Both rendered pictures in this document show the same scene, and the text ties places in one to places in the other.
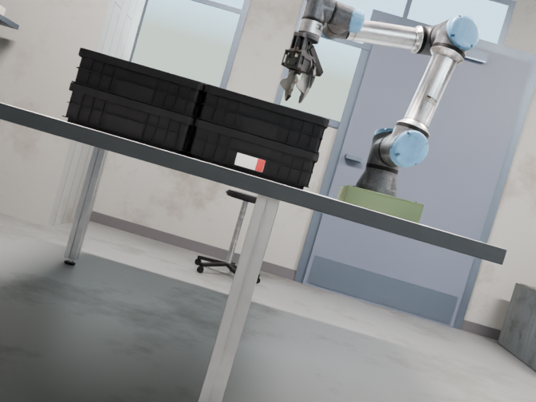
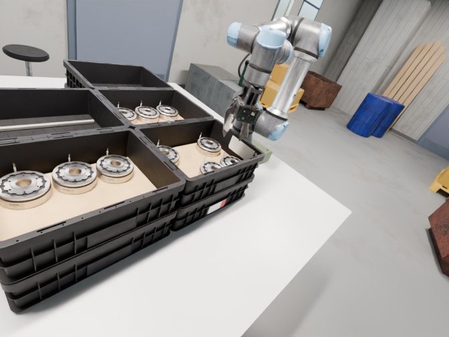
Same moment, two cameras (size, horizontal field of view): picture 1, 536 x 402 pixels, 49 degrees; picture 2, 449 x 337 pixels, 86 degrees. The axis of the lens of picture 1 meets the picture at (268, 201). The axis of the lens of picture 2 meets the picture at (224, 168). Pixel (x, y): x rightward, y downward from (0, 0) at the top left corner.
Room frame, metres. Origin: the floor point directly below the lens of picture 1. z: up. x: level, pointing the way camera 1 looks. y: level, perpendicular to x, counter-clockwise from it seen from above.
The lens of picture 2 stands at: (1.46, 0.68, 1.34)
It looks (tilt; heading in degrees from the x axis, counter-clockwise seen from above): 32 degrees down; 302
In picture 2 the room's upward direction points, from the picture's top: 22 degrees clockwise
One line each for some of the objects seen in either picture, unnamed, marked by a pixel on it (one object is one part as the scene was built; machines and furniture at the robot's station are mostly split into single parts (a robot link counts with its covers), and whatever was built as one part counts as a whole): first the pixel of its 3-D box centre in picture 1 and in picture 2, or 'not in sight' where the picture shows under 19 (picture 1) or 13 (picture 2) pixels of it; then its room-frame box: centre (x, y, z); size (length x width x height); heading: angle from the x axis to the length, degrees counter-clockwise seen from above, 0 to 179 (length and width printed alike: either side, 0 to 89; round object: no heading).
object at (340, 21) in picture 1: (344, 18); (272, 49); (1.93, -0.07, 1.27); 0.11 x 0.11 x 0.08; 13
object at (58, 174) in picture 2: not in sight; (75, 173); (2.02, 0.49, 0.86); 0.10 x 0.10 x 0.01
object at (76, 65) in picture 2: not in sight; (121, 87); (2.55, 0.09, 0.87); 0.40 x 0.30 x 0.11; 90
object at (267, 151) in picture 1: (253, 156); (194, 178); (1.95, 0.09, 0.76); 0.40 x 0.30 x 0.12; 90
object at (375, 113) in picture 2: not in sight; (375, 116); (2.28, -5.68, 0.41); 1.13 x 0.68 x 0.82; 87
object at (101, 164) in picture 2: not in sight; (115, 164); (2.01, 0.38, 0.86); 0.10 x 0.10 x 0.01
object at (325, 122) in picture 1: (266, 111); (204, 144); (1.95, 0.09, 0.92); 0.40 x 0.30 x 0.02; 90
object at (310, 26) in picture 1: (311, 30); (257, 76); (1.89, 0.02, 1.20); 0.08 x 0.08 x 0.05
